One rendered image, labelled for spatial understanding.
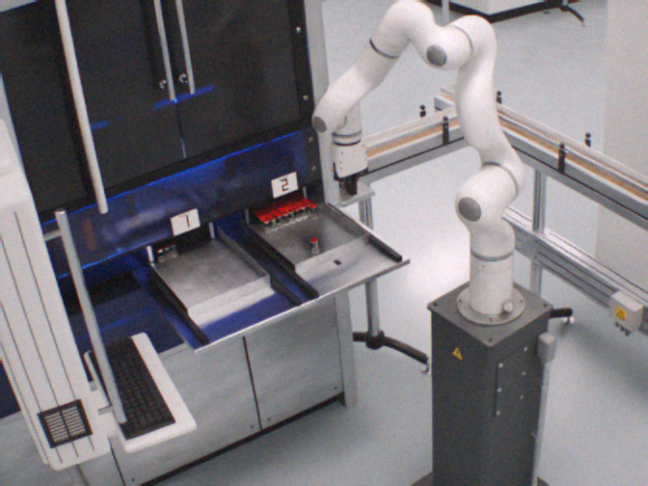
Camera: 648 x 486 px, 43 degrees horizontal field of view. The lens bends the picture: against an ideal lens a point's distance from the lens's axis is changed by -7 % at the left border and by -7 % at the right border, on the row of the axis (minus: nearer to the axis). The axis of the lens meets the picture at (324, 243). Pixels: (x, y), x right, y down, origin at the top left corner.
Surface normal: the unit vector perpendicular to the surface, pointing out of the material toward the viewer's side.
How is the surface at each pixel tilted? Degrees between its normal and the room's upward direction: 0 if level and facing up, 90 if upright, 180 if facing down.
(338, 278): 0
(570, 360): 0
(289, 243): 0
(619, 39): 90
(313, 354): 90
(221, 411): 90
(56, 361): 90
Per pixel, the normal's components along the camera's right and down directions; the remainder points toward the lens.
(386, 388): -0.09, -0.84
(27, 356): 0.44, 0.44
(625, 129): -0.85, 0.34
